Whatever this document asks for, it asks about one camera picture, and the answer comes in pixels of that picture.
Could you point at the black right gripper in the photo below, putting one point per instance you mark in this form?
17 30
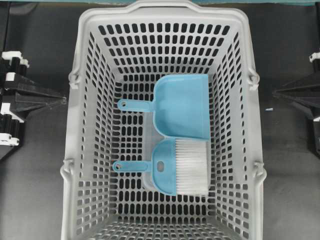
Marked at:
305 96

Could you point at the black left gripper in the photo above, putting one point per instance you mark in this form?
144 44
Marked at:
21 100

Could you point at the grey plastic shopping basket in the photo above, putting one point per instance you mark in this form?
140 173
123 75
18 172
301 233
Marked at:
121 53

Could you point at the light blue hand brush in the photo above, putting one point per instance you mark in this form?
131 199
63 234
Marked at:
177 167

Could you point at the light blue plastic dustpan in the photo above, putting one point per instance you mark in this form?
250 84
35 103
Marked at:
180 106

